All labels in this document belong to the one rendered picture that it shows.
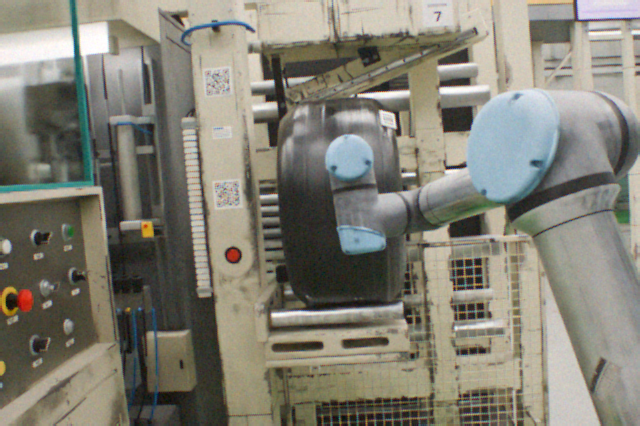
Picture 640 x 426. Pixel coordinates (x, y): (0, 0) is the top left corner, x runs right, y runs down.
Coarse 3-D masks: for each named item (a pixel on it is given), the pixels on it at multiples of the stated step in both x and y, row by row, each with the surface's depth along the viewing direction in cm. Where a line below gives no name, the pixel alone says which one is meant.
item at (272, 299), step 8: (272, 280) 170; (272, 288) 157; (280, 288) 167; (264, 296) 148; (272, 296) 152; (280, 296) 167; (256, 304) 139; (264, 304) 139; (272, 304) 152; (280, 304) 165; (256, 312) 138; (264, 312) 138; (256, 320) 138; (264, 320) 138; (256, 328) 138; (264, 328) 138; (256, 336) 139; (264, 336) 138
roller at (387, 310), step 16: (368, 304) 141; (384, 304) 141; (400, 304) 140; (272, 320) 142; (288, 320) 141; (304, 320) 141; (320, 320) 141; (336, 320) 141; (352, 320) 141; (368, 320) 141
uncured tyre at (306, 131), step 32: (288, 128) 136; (320, 128) 133; (352, 128) 132; (384, 128) 133; (288, 160) 131; (320, 160) 129; (384, 160) 128; (288, 192) 129; (320, 192) 127; (384, 192) 127; (288, 224) 130; (320, 224) 127; (288, 256) 133; (320, 256) 130; (352, 256) 129; (384, 256) 130; (320, 288) 135; (352, 288) 135; (384, 288) 136
